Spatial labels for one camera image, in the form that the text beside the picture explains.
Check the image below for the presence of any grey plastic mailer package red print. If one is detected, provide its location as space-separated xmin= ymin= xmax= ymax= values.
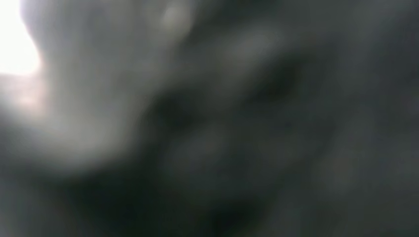
xmin=0 ymin=0 xmax=419 ymax=237

